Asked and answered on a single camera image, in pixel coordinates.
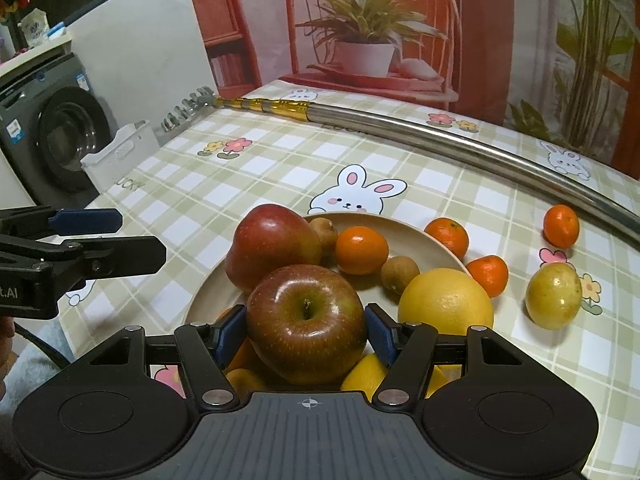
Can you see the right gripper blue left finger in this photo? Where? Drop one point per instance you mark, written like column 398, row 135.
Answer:
column 205, row 350

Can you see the bright red apple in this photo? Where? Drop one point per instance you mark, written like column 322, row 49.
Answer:
column 269, row 236

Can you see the telescopic metal pole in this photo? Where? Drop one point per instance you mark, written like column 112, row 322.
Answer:
column 476, row 154

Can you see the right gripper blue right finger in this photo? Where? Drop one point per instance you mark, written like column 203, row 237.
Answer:
column 407, row 352

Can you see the white plastic basket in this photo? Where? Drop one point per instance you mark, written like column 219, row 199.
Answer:
column 131, row 145

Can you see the yellow lemon front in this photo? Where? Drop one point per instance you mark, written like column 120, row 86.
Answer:
column 368, row 374

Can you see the printed room backdrop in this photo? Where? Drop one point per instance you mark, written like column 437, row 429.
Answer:
column 565, row 71

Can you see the checkered bunny tablecloth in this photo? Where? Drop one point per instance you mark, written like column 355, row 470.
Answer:
column 194, row 192

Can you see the yellow-green round fruit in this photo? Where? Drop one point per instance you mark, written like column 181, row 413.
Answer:
column 553, row 296

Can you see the person's left hand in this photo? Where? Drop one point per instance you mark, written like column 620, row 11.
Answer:
column 7, row 358

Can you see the mandarin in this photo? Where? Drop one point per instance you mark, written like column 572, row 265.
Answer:
column 491, row 272
column 451, row 234
column 561, row 226
column 360, row 250

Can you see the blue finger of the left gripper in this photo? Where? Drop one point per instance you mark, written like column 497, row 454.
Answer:
column 114, row 257
column 35, row 222

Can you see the dark washing machine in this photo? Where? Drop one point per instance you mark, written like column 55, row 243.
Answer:
column 50, row 120

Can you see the dark red-brown apple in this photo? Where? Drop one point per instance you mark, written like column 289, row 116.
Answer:
column 306, row 323

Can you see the mandarin front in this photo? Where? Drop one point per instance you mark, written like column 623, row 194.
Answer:
column 491, row 272

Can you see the yellow lemon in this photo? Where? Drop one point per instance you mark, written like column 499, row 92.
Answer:
column 447, row 299
column 368, row 374

